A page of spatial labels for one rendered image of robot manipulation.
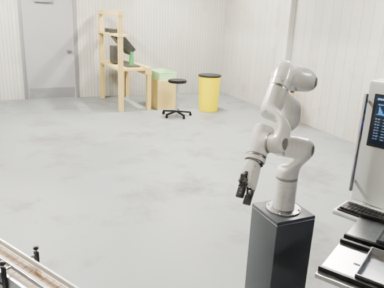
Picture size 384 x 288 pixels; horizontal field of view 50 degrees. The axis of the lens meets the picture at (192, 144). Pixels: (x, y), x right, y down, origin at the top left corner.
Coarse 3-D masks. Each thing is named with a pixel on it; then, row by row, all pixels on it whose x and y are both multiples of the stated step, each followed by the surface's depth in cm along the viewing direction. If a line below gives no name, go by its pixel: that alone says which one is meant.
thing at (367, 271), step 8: (376, 248) 182; (368, 256) 178; (376, 256) 182; (368, 264) 175; (376, 264) 176; (360, 272) 170; (368, 272) 170; (376, 272) 170; (368, 280) 160; (376, 280) 165
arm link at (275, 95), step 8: (272, 88) 173; (280, 88) 172; (272, 96) 171; (280, 96) 171; (264, 104) 171; (272, 104) 169; (280, 104) 170; (264, 112) 171; (272, 112) 167; (280, 112) 166; (272, 120) 171; (280, 120) 163; (280, 128) 161; (288, 128) 162; (272, 136) 161; (280, 136) 159; (288, 136) 162; (272, 144) 160; (280, 144) 159; (272, 152) 162; (280, 152) 160
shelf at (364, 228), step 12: (360, 228) 206; (372, 228) 207; (372, 240) 195; (336, 252) 184; (348, 252) 184; (360, 252) 185; (324, 264) 175; (336, 264) 175; (348, 264) 175; (360, 264) 176; (324, 276) 166
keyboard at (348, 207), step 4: (344, 204) 244; (348, 204) 245; (352, 204) 245; (356, 204) 245; (340, 208) 242; (344, 208) 240; (348, 208) 239; (352, 208) 241; (356, 208) 240; (360, 208) 240; (364, 208) 240; (368, 208) 241; (344, 212) 239; (348, 212) 237; (352, 212) 237; (356, 212) 235; (360, 212) 235; (364, 212) 235; (368, 212) 235; (372, 212) 236; (376, 212) 236; (380, 212) 236; (356, 216) 234; (376, 216) 231; (380, 216) 231
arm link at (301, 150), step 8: (296, 136) 215; (288, 144) 212; (296, 144) 210; (304, 144) 209; (312, 144) 210; (288, 152) 213; (296, 152) 210; (304, 152) 209; (312, 152) 210; (296, 160) 212; (304, 160) 210; (280, 168) 219; (288, 168) 215; (296, 168) 214; (280, 176) 218; (288, 176) 216; (296, 176) 217
